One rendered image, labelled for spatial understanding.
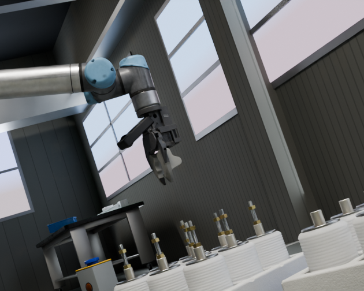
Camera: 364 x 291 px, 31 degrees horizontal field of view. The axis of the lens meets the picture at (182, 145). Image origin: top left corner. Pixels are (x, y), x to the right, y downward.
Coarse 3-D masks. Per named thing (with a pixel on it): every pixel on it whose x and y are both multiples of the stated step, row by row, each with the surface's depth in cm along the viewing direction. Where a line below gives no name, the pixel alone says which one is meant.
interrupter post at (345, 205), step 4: (340, 200) 133; (344, 200) 131; (348, 200) 131; (340, 204) 132; (344, 204) 131; (348, 204) 131; (344, 208) 131; (348, 208) 131; (352, 208) 131; (344, 212) 131; (348, 212) 131
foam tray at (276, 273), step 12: (300, 252) 162; (276, 264) 153; (288, 264) 152; (300, 264) 155; (264, 276) 144; (276, 276) 147; (288, 276) 150; (240, 288) 137; (252, 288) 140; (264, 288) 142; (276, 288) 146
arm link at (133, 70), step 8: (136, 56) 181; (120, 64) 182; (128, 64) 180; (136, 64) 180; (144, 64) 181; (120, 72) 180; (128, 72) 180; (136, 72) 180; (144, 72) 180; (128, 80) 179; (136, 80) 179; (144, 80) 180; (152, 80) 182; (128, 88) 180; (136, 88) 179; (144, 88) 179; (152, 88) 180
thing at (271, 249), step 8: (280, 232) 160; (256, 240) 156; (264, 240) 156; (272, 240) 156; (280, 240) 158; (256, 248) 156; (264, 248) 156; (272, 248) 156; (280, 248) 157; (264, 256) 156; (272, 256) 155; (280, 256) 156; (288, 256) 158; (264, 264) 156; (272, 264) 155
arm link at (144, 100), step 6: (138, 96) 179; (144, 96) 179; (150, 96) 179; (156, 96) 180; (132, 102) 181; (138, 102) 179; (144, 102) 178; (150, 102) 179; (156, 102) 180; (138, 108) 179; (144, 108) 179
